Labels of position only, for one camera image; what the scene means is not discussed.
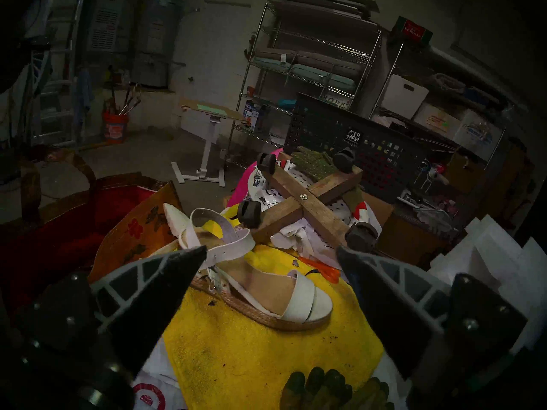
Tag red snowman sign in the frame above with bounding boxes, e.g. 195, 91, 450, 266
392, 15, 433, 46

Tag white box orange label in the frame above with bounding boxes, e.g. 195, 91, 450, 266
414, 102, 461, 141

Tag red orange tote bag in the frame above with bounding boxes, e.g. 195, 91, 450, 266
0, 146, 184, 311

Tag grey furnace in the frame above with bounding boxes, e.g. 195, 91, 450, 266
88, 0, 124, 53

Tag yellow towel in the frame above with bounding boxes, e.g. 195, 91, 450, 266
162, 208, 385, 410

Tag HOPE sign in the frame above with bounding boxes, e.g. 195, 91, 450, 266
321, 92, 353, 111

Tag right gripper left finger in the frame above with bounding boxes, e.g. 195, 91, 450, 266
15, 246, 208, 378

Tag white printed plastic bag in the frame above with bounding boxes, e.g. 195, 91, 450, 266
246, 161, 383, 269

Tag blue white product box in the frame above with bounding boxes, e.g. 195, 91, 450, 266
243, 100, 270, 132

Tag green knit glove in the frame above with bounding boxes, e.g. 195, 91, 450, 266
291, 146, 364, 209

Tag grey water heater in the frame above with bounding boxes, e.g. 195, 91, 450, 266
130, 0, 182, 88

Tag chrome wire shelf rack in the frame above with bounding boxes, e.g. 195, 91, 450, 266
368, 33, 509, 170
224, 1, 383, 166

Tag beige green garden glove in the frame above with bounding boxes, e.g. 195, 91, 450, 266
280, 366, 394, 410

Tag white strap wedge sandal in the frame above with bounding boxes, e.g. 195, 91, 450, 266
162, 203, 334, 332

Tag brown wooden chest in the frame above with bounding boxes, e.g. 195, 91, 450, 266
363, 191, 453, 267

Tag white storage bin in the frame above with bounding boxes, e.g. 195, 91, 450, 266
380, 75, 429, 120

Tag white red plastic bag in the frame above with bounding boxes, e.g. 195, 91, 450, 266
130, 337, 188, 410

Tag wood top rolling table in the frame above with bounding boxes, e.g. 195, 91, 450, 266
171, 100, 249, 187

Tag white foam packing frame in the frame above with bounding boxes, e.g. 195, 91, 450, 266
427, 215, 547, 354

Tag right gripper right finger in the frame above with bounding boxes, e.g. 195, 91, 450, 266
337, 246, 528, 397

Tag orange scissors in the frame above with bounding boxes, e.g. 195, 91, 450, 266
297, 256, 341, 284

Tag pale teal seat cushion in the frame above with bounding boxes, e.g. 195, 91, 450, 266
252, 57, 357, 94

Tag brown cardboard box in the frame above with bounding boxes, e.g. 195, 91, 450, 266
444, 151, 488, 194

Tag aluminium ladder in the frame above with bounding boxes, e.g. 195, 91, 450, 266
30, 0, 88, 147

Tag black mesh basket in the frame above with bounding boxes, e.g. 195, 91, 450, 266
284, 93, 432, 205

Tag white panel door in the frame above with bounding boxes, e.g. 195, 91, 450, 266
171, 1, 253, 128

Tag orange bucket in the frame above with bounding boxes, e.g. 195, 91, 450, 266
103, 111, 129, 144

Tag brown wooden cabinet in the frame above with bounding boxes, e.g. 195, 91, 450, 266
479, 138, 535, 226

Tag wooden cross caster dolly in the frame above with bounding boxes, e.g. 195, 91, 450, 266
237, 149, 380, 254

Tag olive seat cushion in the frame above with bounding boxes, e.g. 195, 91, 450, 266
254, 46, 364, 79

